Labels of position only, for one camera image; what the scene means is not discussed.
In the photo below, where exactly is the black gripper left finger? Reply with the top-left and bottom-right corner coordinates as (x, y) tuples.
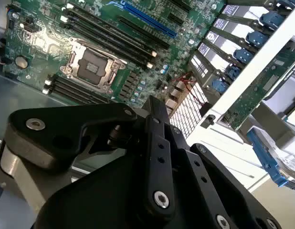
(0, 95), (176, 218)

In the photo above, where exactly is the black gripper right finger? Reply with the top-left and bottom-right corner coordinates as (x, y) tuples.
(161, 101), (282, 229)

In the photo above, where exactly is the green graphics card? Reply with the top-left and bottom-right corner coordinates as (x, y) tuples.
(226, 55), (295, 131)

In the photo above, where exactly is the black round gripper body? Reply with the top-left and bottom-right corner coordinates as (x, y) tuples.
(34, 151), (205, 229)

